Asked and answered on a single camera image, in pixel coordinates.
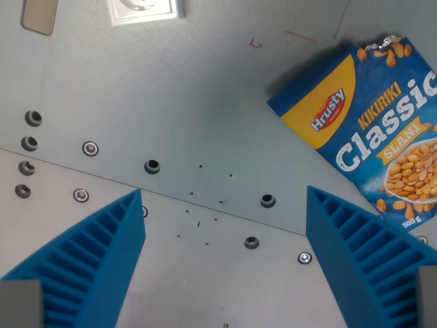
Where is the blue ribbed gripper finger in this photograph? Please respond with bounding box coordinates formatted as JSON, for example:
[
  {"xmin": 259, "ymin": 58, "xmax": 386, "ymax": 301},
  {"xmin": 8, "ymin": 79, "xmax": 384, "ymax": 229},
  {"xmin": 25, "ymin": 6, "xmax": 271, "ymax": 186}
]
[
  {"xmin": 305, "ymin": 185, "xmax": 437, "ymax": 328},
  {"xmin": 0, "ymin": 189, "xmax": 147, "ymax": 328}
]

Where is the blue Hrusty peanut bag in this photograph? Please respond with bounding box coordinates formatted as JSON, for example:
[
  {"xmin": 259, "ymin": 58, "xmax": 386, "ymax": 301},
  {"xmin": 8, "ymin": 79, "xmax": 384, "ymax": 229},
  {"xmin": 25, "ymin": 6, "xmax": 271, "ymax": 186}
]
[{"xmin": 266, "ymin": 33, "xmax": 437, "ymax": 234}]

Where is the beige rounded wooden plate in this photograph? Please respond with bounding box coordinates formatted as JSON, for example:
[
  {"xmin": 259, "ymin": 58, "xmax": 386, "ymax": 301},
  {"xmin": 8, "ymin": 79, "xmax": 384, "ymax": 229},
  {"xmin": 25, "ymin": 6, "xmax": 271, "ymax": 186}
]
[{"xmin": 20, "ymin": 0, "xmax": 57, "ymax": 36}]

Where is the white wall socket box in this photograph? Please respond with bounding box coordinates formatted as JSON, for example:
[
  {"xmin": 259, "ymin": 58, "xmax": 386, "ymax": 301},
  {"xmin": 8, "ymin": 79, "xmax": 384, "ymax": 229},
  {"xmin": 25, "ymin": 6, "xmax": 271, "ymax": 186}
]
[{"xmin": 108, "ymin": 0, "xmax": 187, "ymax": 27}]

